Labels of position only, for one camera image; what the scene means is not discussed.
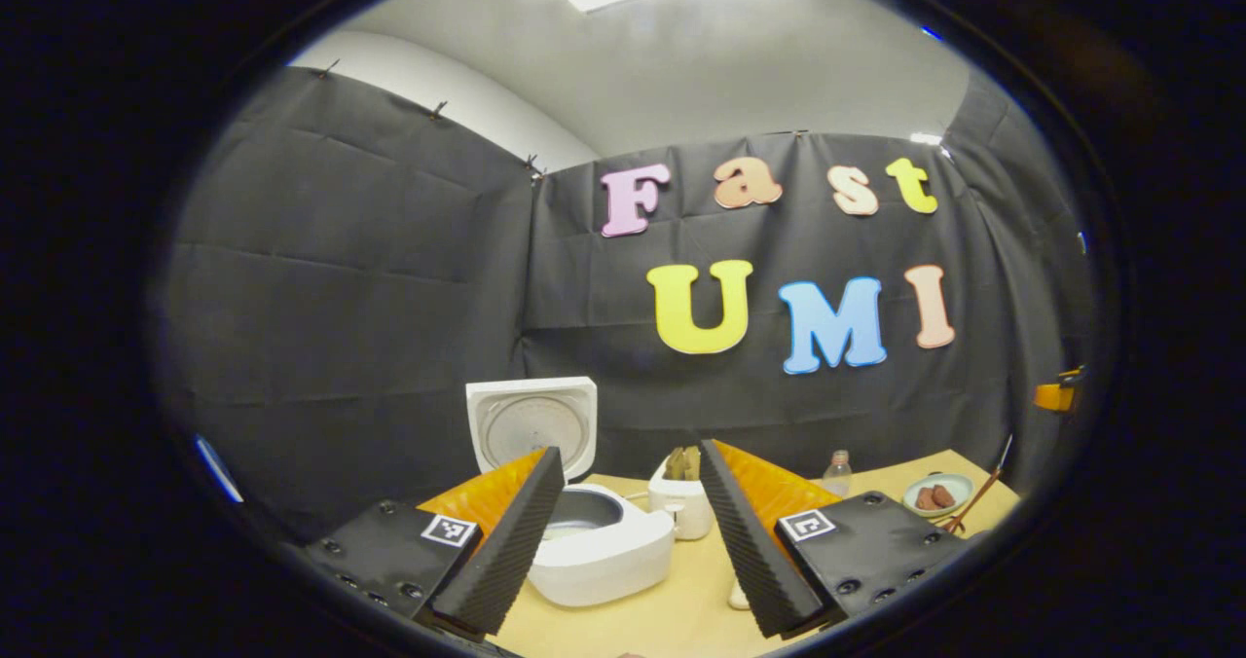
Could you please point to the clear rice container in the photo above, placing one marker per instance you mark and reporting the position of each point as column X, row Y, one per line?
column 739, row 597

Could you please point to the green plate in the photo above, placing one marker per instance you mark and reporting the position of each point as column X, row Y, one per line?
column 959, row 485

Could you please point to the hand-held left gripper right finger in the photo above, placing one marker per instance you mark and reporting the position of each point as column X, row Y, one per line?
column 750, row 551

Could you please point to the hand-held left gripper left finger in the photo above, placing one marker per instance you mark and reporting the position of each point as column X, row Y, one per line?
column 506, row 551

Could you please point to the red brown sausage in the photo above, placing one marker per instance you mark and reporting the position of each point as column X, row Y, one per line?
column 942, row 495
column 924, row 498

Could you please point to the clear plastic bottle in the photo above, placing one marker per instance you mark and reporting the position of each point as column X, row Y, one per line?
column 837, row 478

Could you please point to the black backdrop cloth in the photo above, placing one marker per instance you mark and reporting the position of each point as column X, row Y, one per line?
column 341, row 298

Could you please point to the white rice cooker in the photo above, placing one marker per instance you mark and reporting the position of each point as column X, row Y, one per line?
column 608, row 561

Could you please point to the white toaster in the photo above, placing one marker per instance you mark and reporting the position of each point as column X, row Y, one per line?
column 681, row 507

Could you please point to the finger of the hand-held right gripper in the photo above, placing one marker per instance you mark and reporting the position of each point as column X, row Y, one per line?
column 1056, row 397

